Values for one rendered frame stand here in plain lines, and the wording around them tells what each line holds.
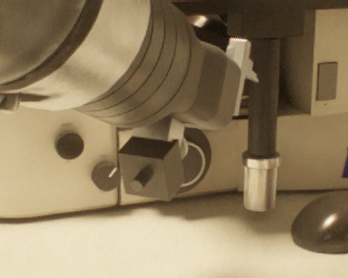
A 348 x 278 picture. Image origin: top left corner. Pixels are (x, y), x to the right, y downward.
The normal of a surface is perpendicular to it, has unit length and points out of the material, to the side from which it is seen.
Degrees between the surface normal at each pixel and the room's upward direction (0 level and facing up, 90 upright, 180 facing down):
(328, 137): 49
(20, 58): 137
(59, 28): 116
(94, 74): 124
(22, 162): 90
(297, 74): 90
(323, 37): 90
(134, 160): 107
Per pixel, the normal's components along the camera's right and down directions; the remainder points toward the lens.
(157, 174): -0.41, 0.52
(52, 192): 0.35, 0.26
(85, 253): 0.00, -0.96
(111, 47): 0.75, 0.51
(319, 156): 0.12, 0.11
